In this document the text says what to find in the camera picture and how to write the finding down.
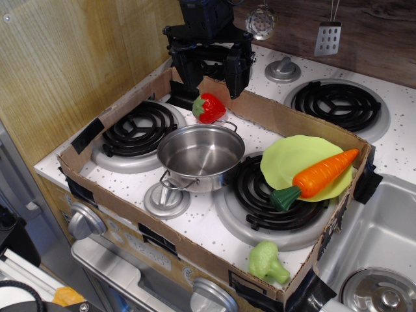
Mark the stainless steel sink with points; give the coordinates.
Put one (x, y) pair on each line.
(378, 234)

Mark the red toy strawberry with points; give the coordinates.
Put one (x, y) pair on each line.
(207, 108)

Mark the green toy broccoli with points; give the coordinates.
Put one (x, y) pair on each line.
(263, 261)

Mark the silver sink drain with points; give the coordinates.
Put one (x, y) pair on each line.
(378, 289)

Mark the silver oven door handle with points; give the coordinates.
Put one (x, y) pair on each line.
(120, 279)

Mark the silver oven knob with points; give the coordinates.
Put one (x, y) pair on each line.
(208, 296)
(85, 222)

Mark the front right black burner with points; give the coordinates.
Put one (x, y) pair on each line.
(245, 210)

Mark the left silver oven knob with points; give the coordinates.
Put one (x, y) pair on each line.
(85, 222)

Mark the silver stovetop knob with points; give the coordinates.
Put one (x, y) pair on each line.
(283, 71)
(165, 203)

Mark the hanging silver slotted spatula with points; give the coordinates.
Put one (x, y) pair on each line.
(329, 33)

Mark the brown cardboard fence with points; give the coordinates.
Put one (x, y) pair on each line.
(197, 244)

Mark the light green plastic plate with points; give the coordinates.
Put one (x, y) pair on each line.
(288, 156)

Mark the orange toy carrot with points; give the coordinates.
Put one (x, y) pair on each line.
(313, 180)

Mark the front silver stovetop knob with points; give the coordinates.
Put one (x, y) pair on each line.
(165, 203)

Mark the front left black burner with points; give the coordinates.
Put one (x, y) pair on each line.
(130, 145)

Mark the hanging silver strainer ladle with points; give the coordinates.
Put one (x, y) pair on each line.
(261, 21)

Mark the orange sponge piece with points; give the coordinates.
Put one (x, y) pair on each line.
(66, 296)

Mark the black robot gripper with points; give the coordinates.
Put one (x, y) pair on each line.
(206, 23)

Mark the small stainless steel pot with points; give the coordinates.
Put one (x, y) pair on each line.
(201, 157)

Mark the right silver oven knob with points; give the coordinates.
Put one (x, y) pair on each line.
(208, 296)

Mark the back silver stovetop knob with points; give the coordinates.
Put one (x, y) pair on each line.
(283, 71)

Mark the back right black burner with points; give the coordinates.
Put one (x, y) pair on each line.
(349, 105)

